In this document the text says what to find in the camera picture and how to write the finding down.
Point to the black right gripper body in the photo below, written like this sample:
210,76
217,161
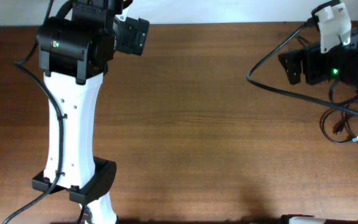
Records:
305,64

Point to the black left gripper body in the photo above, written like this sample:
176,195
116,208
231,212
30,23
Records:
131,41

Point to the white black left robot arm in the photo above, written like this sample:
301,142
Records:
75,47

